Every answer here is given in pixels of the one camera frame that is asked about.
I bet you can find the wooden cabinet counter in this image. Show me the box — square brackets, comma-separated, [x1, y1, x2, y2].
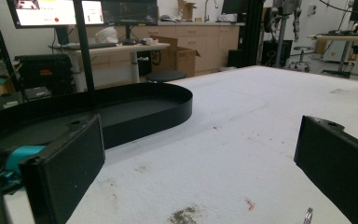
[68, 21, 246, 77]

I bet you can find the open cardboard box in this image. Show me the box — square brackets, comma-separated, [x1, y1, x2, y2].
[151, 35, 201, 78]

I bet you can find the black oval tray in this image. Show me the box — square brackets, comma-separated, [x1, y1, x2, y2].
[0, 82, 194, 171]

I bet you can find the black metal column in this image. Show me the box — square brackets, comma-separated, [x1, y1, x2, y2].
[227, 0, 266, 69]

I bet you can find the black keyboard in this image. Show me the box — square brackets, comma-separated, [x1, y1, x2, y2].
[59, 42, 117, 50]

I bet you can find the black slanted stand pole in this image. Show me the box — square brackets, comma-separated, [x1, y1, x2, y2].
[0, 0, 21, 92]

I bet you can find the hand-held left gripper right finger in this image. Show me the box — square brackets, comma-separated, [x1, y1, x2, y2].
[293, 115, 358, 224]

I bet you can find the metal stool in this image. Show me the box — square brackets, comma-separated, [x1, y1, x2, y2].
[288, 46, 315, 73]

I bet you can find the white standing desk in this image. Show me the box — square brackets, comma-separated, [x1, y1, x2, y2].
[48, 42, 171, 93]

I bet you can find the lit computer monitor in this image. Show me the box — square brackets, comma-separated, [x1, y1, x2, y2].
[7, 0, 104, 30]

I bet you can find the white crumpled cloth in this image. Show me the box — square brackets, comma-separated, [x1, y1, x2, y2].
[94, 26, 119, 45]

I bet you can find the black metal stand post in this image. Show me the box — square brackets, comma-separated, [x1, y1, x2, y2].
[72, 0, 96, 93]

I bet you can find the grey robot on stand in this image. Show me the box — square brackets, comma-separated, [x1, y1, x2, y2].
[264, 0, 303, 69]

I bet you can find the white workbench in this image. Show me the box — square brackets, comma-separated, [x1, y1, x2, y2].
[307, 33, 358, 78]

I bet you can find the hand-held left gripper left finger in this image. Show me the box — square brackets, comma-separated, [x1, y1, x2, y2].
[18, 113, 106, 224]

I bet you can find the small shiny metal piece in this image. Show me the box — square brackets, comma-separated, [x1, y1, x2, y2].
[302, 207, 314, 224]

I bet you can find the dark computer monitor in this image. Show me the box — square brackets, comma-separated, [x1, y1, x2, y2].
[102, 0, 159, 27]

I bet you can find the black round stool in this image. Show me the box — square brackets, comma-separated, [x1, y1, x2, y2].
[145, 70, 187, 84]

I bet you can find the black equipment case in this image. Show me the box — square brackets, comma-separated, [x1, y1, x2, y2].
[14, 53, 75, 96]

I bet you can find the teal and black tool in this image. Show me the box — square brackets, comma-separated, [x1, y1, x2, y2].
[0, 145, 48, 195]

